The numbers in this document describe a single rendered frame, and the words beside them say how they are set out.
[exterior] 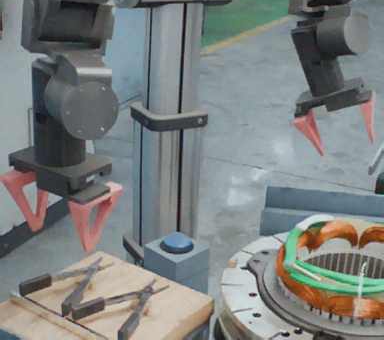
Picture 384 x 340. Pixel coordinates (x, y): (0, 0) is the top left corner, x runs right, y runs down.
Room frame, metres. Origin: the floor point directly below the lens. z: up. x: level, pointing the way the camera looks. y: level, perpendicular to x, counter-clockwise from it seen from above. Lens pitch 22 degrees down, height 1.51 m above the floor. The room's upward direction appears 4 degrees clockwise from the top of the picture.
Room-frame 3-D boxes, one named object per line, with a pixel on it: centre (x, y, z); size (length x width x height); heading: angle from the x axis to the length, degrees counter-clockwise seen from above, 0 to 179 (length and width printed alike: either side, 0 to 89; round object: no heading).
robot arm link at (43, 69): (0.67, 0.20, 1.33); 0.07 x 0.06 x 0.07; 34
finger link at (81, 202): (0.66, 0.18, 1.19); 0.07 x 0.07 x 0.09; 62
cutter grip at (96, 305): (0.63, 0.17, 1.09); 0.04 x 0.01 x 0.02; 135
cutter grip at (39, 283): (0.67, 0.24, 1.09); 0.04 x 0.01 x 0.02; 137
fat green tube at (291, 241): (0.72, -0.06, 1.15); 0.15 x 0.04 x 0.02; 156
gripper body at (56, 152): (0.67, 0.20, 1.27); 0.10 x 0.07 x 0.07; 62
